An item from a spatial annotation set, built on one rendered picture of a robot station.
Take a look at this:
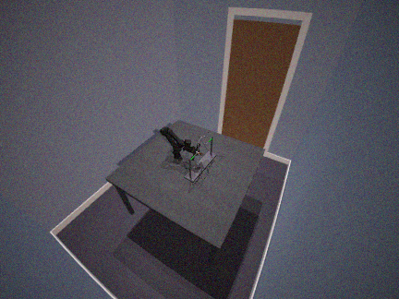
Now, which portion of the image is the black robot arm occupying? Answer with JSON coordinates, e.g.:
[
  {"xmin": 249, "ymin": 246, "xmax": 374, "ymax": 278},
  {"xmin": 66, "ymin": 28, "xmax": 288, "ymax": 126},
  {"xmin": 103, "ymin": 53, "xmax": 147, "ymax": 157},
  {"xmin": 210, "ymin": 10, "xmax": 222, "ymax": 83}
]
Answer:
[{"xmin": 160, "ymin": 126, "xmax": 196, "ymax": 159}]

